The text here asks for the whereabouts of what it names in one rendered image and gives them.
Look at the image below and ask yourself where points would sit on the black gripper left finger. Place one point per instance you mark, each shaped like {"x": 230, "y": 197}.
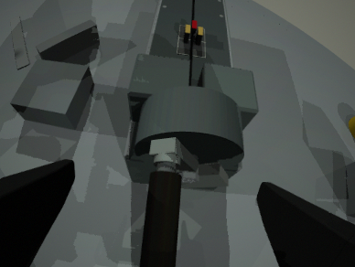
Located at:
{"x": 29, "y": 204}

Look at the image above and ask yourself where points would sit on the black rectangular block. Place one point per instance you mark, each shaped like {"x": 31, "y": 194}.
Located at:
{"x": 70, "y": 42}

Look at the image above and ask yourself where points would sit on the yellow short cylinder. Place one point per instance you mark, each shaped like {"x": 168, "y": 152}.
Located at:
{"x": 352, "y": 126}

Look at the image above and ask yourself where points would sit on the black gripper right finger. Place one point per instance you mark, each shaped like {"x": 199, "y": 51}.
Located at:
{"x": 303, "y": 235}

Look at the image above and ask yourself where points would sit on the dark grey block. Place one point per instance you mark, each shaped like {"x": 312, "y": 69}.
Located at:
{"x": 350, "y": 172}
{"x": 54, "y": 93}

